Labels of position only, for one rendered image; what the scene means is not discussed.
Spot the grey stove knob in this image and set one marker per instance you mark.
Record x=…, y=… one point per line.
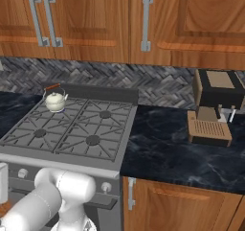
x=106, y=187
x=22, y=173

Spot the wooden base cupboard door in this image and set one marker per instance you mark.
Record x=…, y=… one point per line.
x=239, y=217
x=178, y=209

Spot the black and tan coffee machine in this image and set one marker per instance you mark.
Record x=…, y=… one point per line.
x=214, y=113

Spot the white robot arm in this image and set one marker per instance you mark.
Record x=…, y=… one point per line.
x=48, y=196

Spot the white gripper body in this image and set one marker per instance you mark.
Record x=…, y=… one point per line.
x=3, y=183

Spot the grey gas stove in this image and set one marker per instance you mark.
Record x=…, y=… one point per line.
x=79, y=126

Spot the wide wooden wall cupboard door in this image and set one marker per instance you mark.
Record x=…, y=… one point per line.
x=197, y=20

